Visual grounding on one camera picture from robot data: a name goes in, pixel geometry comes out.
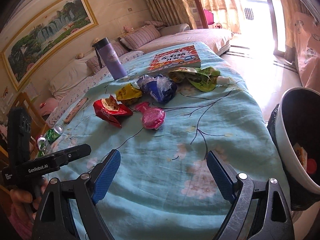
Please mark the green soda can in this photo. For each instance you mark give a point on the green soda can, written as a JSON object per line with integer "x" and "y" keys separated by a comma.
{"x": 54, "y": 133}

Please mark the purple thermos bottle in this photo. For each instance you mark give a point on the purple thermos bottle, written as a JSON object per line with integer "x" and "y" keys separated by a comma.
{"x": 106, "y": 53}

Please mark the red picture book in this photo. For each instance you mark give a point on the red picture book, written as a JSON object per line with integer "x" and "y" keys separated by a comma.
{"x": 182, "y": 57}

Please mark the wooden stick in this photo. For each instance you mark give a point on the wooden stick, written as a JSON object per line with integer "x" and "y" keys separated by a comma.
{"x": 75, "y": 110}

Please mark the striped pink pillow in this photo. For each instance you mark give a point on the striped pink pillow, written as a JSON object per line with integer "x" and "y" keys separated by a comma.
{"x": 142, "y": 36}

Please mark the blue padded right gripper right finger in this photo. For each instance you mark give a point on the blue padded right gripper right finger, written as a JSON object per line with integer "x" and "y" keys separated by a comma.
{"x": 224, "y": 176}

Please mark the blue plastic bag wrapper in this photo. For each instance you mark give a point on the blue plastic bag wrapper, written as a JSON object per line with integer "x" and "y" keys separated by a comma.
{"x": 160, "y": 88}

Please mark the black round trash bin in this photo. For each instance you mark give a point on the black round trash bin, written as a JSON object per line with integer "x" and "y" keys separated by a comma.
{"x": 294, "y": 129}

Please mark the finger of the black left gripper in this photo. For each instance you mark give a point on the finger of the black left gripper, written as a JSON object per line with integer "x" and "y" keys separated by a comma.
{"x": 67, "y": 154}

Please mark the red cylindrical can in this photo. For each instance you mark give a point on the red cylindrical can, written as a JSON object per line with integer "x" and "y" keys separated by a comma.
{"x": 311, "y": 166}

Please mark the red snack wrapper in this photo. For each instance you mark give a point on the red snack wrapper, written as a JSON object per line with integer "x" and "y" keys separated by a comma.
{"x": 109, "y": 110}

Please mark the framed landscape painting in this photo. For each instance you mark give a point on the framed landscape painting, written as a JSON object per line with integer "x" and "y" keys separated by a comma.
{"x": 43, "y": 35}

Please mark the person's left hand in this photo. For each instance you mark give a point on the person's left hand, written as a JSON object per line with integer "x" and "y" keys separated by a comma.
{"x": 24, "y": 208}

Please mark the beige curtain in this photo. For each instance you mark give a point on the beige curtain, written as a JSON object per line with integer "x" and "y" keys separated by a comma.
{"x": 172, "y": 12}

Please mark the pink heart pattern cover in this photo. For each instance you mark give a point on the pink heart pattern cover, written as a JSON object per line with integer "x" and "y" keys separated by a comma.
{"x": 306, "y": 37}

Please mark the pink glitter wrapper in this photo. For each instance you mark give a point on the pink glitter wrapper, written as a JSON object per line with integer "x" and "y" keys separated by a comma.
{"x": 152, "y": 117}

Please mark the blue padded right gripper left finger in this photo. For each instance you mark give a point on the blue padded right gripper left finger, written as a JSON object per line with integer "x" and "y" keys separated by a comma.
{"x": 103, "y": 175}

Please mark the yellow snack wrapper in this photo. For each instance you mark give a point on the yellow snack wrapper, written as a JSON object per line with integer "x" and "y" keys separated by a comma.
{"x": 129, "y": 94}

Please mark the light blue floral tablecloth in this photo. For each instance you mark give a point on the light blue floral tablecloth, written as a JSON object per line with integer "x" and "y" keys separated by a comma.
{"x": 163, "y": 188}

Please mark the green snack wrapper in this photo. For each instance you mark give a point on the green snack wrapper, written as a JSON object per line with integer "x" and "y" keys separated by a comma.
{"x": 204, "y": 80}

